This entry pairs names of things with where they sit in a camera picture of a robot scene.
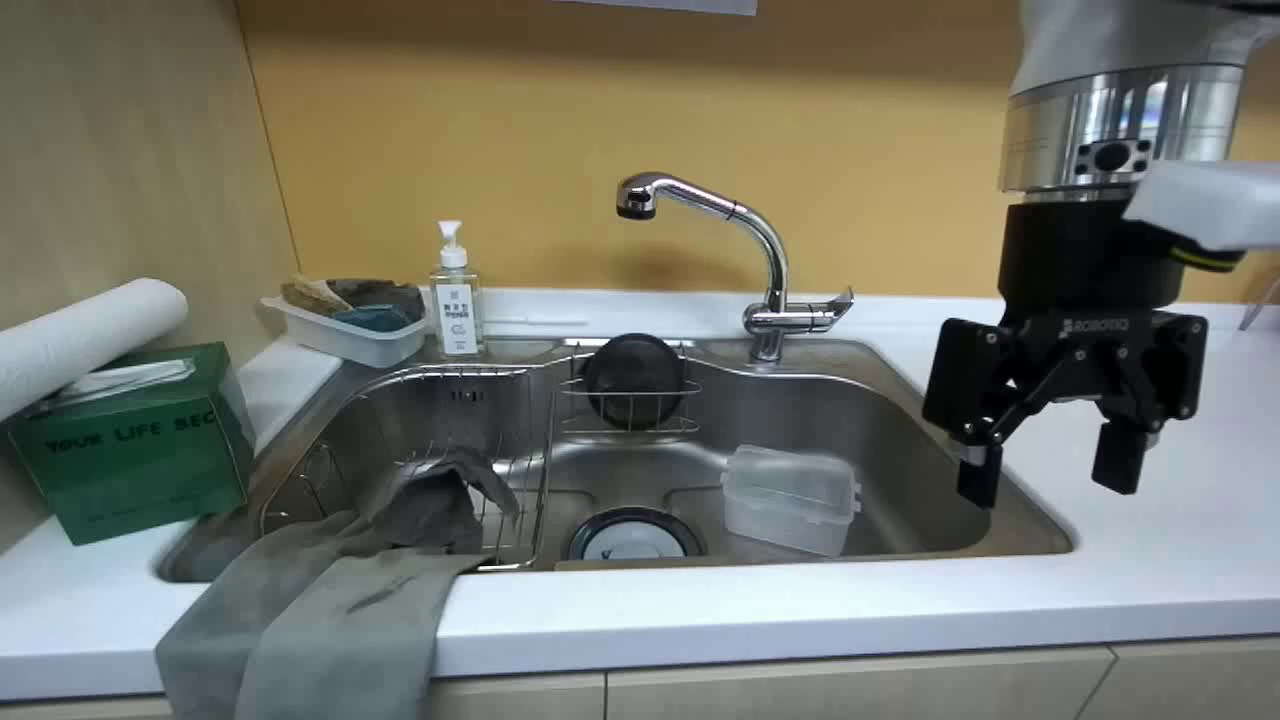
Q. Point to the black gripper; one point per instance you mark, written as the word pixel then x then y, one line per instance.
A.
pixel 1083 266

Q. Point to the translucent rectangular plastic bowl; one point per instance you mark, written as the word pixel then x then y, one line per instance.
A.
pixel 790 498

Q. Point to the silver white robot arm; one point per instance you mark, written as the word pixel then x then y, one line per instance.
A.
pixel 1123 81

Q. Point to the stainless steel sink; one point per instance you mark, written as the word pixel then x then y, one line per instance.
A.
pixel 867 415

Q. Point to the round sink drain strainer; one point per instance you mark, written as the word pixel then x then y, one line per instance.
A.
pixel 635 536

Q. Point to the black round sink stopper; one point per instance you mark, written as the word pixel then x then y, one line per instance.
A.
pixel 635 383

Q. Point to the beige wide cabinet door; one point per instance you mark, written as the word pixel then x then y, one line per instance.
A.
pixel 854 684

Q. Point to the chrome faucet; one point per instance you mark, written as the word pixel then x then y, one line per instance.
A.
pixel 760 242

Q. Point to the beige narrow cabinet door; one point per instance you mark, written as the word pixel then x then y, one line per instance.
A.
pixel 514 699

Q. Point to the clear soap pump bottle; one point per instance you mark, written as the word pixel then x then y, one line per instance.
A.
pixel 458 309

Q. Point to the dark teal sponge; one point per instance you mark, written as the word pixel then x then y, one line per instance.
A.
pixel 383 309

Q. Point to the white plastic sponge tray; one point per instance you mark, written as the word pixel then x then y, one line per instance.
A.
pixel 356 347

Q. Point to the grey cloth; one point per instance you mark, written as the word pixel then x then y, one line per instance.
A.
pixel 335 627

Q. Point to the tan scrubbing sponge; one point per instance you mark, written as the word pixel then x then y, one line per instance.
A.
pixel 312 298

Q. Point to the green tissue box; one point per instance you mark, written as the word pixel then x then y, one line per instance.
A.
pixel 125 453

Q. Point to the white paper roll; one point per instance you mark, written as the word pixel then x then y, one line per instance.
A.
pixel 80 342

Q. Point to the white wrapped wrist camera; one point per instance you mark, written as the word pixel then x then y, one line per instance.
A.
pixel 1205 200

